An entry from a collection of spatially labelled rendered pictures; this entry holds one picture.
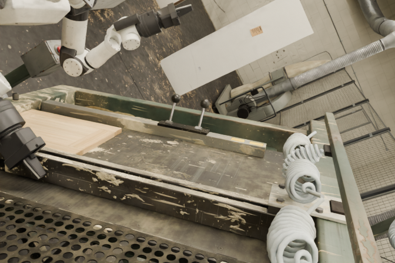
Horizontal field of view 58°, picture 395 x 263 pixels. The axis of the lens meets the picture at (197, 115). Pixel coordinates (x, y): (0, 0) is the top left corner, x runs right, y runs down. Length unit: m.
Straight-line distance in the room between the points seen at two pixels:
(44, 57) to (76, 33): 0.41
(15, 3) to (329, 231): 0.98
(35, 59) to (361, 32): 8.30
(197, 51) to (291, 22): 1.30
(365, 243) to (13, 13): 1.04
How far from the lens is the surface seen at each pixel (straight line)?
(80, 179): 0.96
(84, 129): 1.38
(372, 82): 9.70
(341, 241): 0.74
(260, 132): 1.55
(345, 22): 9.34
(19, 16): 1.19
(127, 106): 1.70
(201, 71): 5.05
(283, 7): 4.81
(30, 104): 1.60
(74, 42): 1.48
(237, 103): 6.54
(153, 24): 1.37
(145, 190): 0.88
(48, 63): 1.82
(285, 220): 0.54
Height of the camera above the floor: 1.98
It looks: 21 degrees down
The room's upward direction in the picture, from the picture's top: 66 degrees clockwise
